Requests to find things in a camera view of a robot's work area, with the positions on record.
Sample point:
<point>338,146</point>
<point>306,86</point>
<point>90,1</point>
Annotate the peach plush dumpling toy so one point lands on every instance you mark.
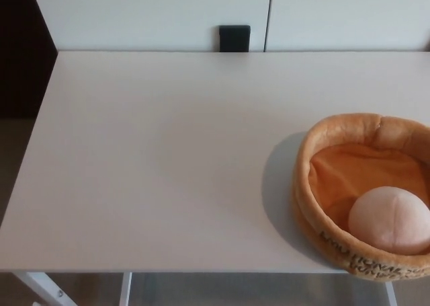
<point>386,218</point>

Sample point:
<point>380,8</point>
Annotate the orange round plush plate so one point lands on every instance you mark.
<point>336,164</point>

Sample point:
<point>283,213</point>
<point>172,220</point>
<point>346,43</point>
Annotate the white cabinet front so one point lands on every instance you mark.
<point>151,13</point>

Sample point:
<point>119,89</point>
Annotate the white slanted metal bar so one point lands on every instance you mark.
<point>40,286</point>

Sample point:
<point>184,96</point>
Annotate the black rectangular wall socket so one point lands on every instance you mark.
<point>234,38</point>

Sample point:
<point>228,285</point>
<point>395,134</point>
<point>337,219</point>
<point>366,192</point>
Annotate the white table leg frame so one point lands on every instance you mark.
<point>127,291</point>
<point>391,294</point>

